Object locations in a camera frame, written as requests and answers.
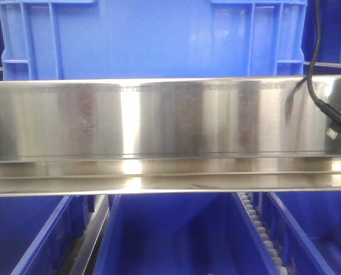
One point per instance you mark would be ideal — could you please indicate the dark blue bin lower centre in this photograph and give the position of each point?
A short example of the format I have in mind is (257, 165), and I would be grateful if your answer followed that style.
(185, 233)

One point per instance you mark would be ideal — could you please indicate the dark blue bin lower left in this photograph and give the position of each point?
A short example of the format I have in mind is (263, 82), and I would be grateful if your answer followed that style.
(37, 233)

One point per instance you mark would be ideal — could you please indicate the dark blue bin lower right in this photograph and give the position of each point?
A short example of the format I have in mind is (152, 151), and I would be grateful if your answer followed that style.
(305, 228)

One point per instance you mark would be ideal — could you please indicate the white roller track strip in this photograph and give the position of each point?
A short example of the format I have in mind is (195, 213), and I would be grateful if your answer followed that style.
(262, 232)

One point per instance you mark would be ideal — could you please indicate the light blue plastic crate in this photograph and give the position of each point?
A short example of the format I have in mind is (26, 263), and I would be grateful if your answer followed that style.
(56, 40)

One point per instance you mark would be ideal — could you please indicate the steel divider rail lower left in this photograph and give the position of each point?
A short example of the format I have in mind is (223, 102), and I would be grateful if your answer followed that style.
(82, 257)

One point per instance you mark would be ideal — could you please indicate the steel divider rail upper right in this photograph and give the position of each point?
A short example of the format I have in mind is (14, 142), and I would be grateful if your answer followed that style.
(327, 69)

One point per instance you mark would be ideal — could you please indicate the stainless steel shelf rail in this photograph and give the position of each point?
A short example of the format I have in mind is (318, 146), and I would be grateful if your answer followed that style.
(89, 137)

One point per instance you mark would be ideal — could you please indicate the dark blue bin upper right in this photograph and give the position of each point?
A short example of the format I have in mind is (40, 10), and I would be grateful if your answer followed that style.
(330, 17)

